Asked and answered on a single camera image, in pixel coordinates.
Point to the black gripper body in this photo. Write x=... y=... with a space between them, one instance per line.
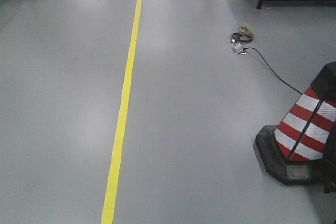
x=327 y=164

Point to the red white traffic cone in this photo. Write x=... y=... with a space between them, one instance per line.
x=292 y=151

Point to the yellow floor tape line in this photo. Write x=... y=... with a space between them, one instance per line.
x=110 y=199

